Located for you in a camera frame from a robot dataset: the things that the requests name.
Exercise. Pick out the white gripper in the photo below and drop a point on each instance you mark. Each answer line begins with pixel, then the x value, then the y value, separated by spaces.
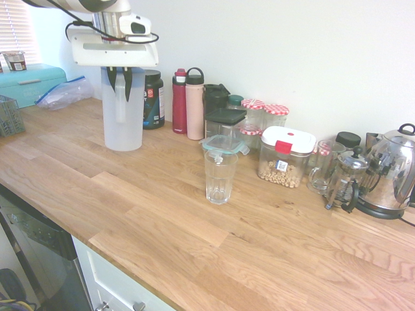
pixel 110 55

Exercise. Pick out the translucent pitcher with blue lid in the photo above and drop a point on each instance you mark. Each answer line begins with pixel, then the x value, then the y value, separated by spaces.
pixel 123 129

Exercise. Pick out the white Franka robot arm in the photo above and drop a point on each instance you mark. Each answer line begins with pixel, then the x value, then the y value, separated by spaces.
pixel 97 4

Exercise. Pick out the red water bottle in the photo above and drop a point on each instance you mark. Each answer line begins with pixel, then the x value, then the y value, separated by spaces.
pixel 179 107

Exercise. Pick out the black Vega protein tub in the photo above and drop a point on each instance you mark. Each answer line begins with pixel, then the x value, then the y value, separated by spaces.
pixel 154 97

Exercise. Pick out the clear zip bag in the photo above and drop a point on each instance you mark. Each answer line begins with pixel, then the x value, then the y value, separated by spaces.
pixel 65 94

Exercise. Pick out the pink bottle with black lid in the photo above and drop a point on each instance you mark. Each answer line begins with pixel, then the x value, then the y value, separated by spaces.
pixel 194 110

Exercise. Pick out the teal bread box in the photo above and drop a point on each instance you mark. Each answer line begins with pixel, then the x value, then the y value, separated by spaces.
pixel 32 84

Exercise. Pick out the black shaker bottle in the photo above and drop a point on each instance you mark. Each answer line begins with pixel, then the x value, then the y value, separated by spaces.
pixel 214 95

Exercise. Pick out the yogurt cup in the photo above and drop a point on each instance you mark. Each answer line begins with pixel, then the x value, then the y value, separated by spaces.
pixel 14 61

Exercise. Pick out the square canister with black lid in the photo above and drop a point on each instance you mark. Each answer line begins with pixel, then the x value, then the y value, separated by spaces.
pixel 223 116

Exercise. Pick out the clear bottle with green lid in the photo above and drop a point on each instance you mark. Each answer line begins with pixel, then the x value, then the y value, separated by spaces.
pixel 235 99

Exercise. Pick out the glass container teal clip lid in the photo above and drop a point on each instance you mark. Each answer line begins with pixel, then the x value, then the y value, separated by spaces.
pixel 220 141

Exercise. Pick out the white window blinds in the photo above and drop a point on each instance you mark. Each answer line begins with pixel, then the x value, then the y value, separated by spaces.
pixel 16 29

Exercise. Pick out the tall jar red gingham lid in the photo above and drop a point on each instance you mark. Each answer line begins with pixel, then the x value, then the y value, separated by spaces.
pixel 253 104
pixel 275 110

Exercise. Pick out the small jar red gingham lid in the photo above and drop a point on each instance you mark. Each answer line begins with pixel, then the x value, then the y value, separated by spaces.
pixel 325 149
pixel 250 131

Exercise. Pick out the clear drinking glass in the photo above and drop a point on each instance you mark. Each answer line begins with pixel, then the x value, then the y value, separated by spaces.
pixel 220 181

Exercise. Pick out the cereal container white red lid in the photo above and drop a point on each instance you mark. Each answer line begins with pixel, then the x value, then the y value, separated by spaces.
pixel 285 136

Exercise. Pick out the black dishwasher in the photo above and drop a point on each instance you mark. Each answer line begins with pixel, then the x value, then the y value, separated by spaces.
pixel 42 246

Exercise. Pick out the white cabinet drawer front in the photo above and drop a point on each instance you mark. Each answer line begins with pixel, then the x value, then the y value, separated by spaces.
pixel 110 285

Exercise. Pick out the clear glass mug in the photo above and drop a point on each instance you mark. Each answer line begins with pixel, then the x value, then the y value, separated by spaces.
pixel 321 183

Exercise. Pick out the jar with black lid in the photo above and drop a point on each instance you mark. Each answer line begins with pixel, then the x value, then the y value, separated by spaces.
pixel 348 138

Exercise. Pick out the glass French press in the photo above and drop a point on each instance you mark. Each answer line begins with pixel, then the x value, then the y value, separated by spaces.
pixel 348 184

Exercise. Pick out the stainless steel electric kettle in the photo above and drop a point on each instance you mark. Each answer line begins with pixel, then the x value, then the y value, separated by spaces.
pixel 389 175

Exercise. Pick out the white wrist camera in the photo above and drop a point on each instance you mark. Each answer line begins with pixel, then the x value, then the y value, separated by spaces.
pixel 136 26

